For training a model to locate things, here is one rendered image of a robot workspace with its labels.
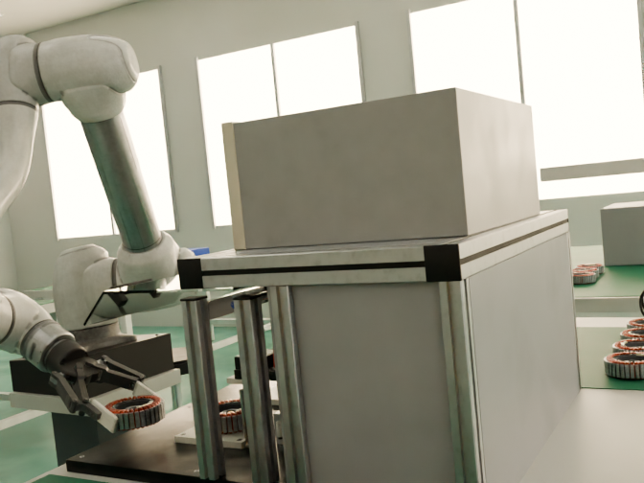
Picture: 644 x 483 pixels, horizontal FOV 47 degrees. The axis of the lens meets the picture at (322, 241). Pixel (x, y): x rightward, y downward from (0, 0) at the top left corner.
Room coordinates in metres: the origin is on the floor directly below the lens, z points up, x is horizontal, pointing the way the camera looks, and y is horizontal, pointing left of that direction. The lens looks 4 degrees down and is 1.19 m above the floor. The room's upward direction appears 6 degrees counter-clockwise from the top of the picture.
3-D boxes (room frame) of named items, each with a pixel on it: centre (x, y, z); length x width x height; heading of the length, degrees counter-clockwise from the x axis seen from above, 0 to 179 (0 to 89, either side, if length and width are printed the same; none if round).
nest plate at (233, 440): (1.35, 0.20, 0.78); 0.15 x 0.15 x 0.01; 61
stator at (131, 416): (1.34, 0.38, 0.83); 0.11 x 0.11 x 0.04
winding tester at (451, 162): (1.28, -0.13, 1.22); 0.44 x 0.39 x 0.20; 151
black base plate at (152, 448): (1.45, 0.13, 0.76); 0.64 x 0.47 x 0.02; 151
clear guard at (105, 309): (1.29, 0.22, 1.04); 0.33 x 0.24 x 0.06; 61
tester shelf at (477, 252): (1.30, -0.14, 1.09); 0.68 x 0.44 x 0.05; 151
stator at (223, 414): (1.35, 0.20, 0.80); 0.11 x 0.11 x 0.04
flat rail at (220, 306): (1.40, 0.05, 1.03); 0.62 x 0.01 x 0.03; 151
